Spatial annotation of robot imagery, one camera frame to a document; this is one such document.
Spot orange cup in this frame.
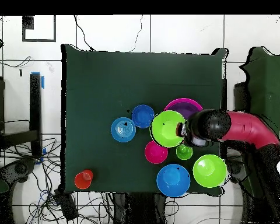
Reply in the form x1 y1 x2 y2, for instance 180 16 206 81
73 169 95 190

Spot pink large bowl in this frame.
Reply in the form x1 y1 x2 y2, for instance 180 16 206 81
163 97 204 112

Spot black post stand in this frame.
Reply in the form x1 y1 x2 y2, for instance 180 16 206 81
0 73 43 157

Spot black square floor frame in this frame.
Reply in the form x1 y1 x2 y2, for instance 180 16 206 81
22 15 57 43

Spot blue large bowl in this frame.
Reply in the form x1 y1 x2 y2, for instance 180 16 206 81
156 163 191 198

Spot thin black floor cable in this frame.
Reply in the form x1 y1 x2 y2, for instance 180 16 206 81
73 15 96 51
129 15 144 53

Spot dark blue small bowl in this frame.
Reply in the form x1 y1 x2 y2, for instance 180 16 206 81
131 104 155 130

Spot red small bowl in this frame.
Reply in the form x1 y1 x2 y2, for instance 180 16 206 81
144 141 169 165

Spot lime green small cup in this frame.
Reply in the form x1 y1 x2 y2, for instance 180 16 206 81
176 143 194 161

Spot black stand base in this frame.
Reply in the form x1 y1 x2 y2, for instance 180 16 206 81
226 158 250 184
0 158 36 184

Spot lime green large bowl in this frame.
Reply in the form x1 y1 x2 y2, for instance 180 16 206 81
192 154 228 188
149 110 187 148

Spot blue tape strip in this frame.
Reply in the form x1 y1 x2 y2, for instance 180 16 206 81
31 71 46 89

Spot dark green table cloth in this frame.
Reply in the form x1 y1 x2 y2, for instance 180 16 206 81
61 44 228 195

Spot turquoise bowl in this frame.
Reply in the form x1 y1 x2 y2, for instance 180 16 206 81
110 117 137 144

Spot purple shallow bowl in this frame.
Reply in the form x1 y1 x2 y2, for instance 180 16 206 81
169 101 202 120

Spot black floor box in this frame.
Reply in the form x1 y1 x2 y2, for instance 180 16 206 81
54 188 79 222

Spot tangled floor cables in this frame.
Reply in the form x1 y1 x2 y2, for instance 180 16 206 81
0 137 115 224

